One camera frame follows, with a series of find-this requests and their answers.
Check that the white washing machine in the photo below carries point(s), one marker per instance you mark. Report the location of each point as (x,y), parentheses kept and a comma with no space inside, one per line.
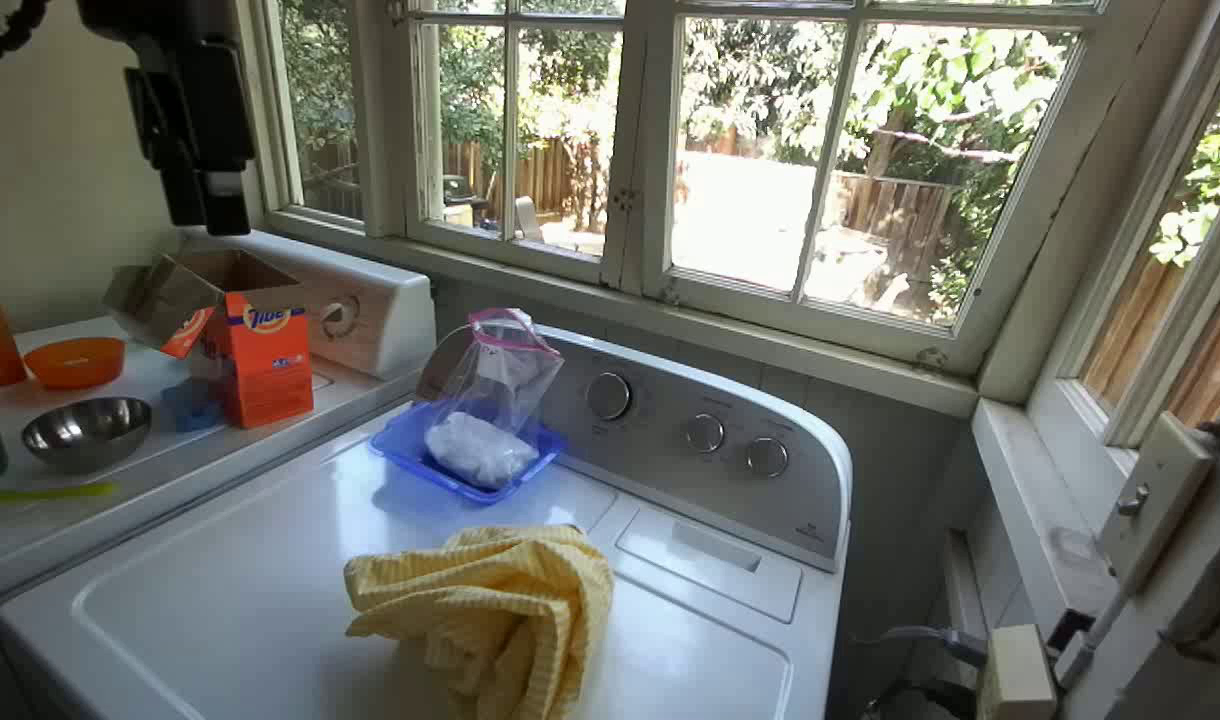
(233,602)

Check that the large silver washer knob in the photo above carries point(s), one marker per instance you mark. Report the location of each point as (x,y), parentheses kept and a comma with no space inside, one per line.
(609,399)

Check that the metal bowl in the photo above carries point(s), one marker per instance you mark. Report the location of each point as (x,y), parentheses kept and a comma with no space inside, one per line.
(87,434)

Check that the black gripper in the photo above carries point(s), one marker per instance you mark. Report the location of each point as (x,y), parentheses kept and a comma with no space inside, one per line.
(189,95)

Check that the clear zip bag with powder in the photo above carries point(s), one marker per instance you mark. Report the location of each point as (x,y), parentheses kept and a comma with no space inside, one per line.
(483,401)

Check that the yellow-green utensil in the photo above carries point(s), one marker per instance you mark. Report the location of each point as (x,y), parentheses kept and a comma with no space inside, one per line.
(48,492)

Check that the yellow waffle towel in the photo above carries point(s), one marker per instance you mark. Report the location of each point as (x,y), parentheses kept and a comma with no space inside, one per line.
(502,602)

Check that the beige box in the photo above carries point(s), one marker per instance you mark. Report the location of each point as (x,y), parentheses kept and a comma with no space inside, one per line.
(1013,682)

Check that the white wall plate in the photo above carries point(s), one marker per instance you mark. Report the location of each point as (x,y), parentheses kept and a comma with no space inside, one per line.
(1160,492)

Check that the orange plastic bowl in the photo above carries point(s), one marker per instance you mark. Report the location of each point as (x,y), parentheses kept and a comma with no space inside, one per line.
(73,361)

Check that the dryer knob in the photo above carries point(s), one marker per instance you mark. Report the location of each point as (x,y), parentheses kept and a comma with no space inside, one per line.
(339,316)

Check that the wide white window frame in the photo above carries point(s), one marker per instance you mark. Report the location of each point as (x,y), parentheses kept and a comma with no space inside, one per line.
(643,132)

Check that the blue plastic tray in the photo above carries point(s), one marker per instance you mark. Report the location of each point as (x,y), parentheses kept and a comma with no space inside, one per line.
(411,452)

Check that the white dryer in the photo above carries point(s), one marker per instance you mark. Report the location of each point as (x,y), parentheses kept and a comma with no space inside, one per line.
(386,314)

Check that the small silver washer knob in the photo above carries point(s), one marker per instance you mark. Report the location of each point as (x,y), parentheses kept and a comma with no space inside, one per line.
(764,459)
(703,434)

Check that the narrow white window frame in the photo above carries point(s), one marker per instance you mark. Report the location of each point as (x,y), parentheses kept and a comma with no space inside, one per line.
(1125,227)

